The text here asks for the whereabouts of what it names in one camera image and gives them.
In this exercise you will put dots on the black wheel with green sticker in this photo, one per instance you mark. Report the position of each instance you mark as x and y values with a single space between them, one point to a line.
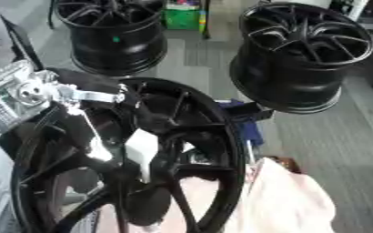
118 45

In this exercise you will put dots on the blue cloth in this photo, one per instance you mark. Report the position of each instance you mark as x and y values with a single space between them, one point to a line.
250 130

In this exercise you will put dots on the brown wooden object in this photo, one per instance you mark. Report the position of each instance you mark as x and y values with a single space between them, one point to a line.
288 164

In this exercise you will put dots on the black slanted panel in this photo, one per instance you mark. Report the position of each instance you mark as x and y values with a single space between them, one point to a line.
22 42

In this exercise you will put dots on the large black spoked wheel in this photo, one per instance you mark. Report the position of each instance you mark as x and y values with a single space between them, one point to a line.
216 142

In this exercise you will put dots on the black multi-spoke wheel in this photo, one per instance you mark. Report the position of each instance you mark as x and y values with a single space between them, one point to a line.
290 79

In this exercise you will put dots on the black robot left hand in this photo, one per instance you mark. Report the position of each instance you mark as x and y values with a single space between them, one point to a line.
89 82

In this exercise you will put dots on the pale pink cloth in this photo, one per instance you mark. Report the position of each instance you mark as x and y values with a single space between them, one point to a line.
285 200

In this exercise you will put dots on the green box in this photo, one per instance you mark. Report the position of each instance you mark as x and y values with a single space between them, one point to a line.
182 18

